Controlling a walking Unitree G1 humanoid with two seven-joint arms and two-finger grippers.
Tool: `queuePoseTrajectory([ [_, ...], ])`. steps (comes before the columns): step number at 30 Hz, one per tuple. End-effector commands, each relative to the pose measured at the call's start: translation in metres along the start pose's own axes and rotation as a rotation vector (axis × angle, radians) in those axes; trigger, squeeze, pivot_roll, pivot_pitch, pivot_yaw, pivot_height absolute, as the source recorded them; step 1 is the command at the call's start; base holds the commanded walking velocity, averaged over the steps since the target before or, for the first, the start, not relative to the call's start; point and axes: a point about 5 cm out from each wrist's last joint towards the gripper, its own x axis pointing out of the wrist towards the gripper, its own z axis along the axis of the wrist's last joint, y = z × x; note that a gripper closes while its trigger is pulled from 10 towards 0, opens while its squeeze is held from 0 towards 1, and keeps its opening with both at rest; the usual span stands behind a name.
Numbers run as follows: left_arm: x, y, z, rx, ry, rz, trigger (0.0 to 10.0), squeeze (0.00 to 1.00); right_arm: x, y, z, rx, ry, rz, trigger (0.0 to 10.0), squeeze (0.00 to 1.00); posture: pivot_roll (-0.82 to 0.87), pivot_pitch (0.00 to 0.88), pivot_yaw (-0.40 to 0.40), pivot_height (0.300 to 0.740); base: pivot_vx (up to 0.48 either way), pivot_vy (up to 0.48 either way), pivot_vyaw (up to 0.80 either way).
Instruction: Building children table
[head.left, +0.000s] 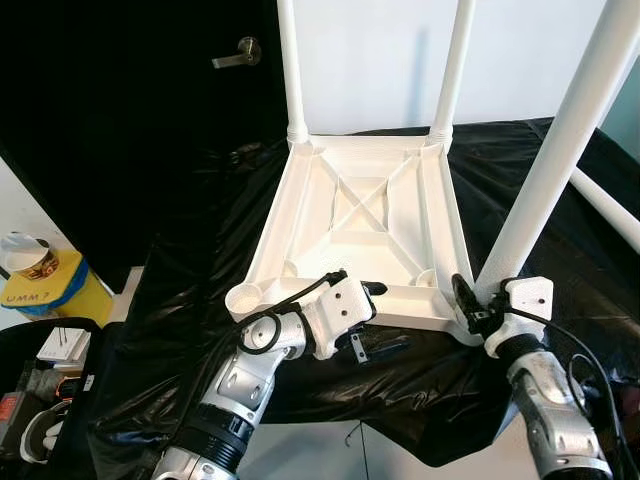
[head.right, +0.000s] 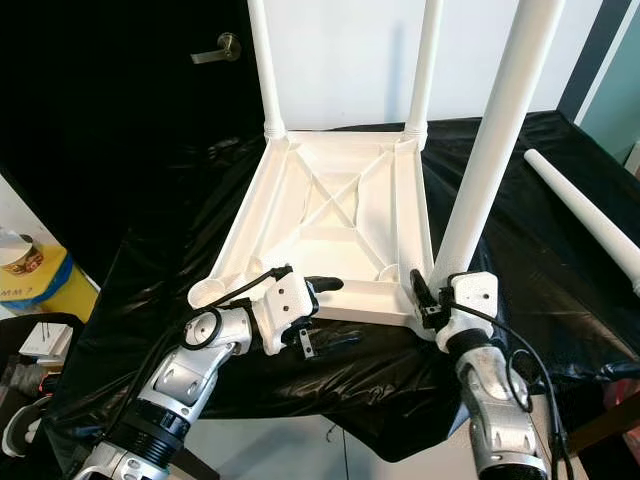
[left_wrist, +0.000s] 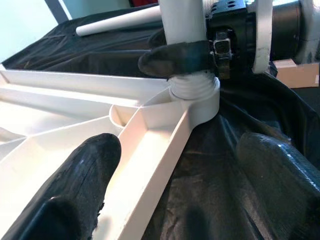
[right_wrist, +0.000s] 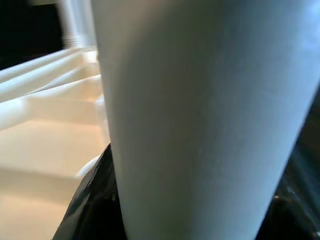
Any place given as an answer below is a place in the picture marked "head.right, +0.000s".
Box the black equipment bag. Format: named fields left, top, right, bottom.
left=0, top=312, right=86, bottom=480

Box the black plastic table cover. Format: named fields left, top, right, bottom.
left=50, top=110, right=640, bottom=466

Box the brown wooden table beam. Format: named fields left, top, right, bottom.
left=565, top=395, right=640, bottom=456
left=172, top=448, right=211, bottom=480

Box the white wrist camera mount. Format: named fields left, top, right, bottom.
left=250, top=272, right=316, bottom=356
left=435, top=272, right=499, bottom=351

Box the small white box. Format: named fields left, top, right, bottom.
left=25, top=322, right=73, bottom=359

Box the yellow and blue box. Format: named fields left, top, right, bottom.
left=0, top=245, right=83, bottom=319

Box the dark grey vertical post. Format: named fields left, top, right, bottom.
left=555, top=0, right=619, bottom=123

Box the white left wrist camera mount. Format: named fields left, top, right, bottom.
left=250, top=272, right=316, bottom=356

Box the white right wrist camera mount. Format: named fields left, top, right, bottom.
left=435, top=272, right=499, bottom=351

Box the white plastic table leg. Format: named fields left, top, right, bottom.
left=525, top=148, right=640, bottom=298
left=247, top=0, right=288, bottom=141
left=403, top=0, right=444, bottom=141
left=428, top=0, right=568, bottom=296

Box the metal door handle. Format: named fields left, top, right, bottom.
left=190, top=32, right=243, bottom=66

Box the white curved strap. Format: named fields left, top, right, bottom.
left=5, top=395, right=51, bottom=459

